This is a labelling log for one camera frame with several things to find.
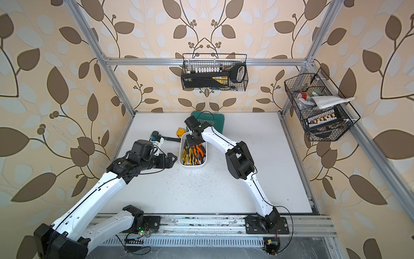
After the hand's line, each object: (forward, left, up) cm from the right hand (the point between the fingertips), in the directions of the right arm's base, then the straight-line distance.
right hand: (193, 140), depth 99 cm
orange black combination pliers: (-11, -2, 0) cm, 11 cm away
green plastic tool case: (+26, -16, -9) cm, 31 cm away
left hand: (-18, +9, +13) cm, 24 cm away
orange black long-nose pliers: (-8, -5, 0) cm, 9 cm away
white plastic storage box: (+1, +6, +1) cm, 7 cm away
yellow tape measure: (+10, +10, -3) cm, 15 cm away
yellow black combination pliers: (-9, +4, 0) cm, 9 cm away
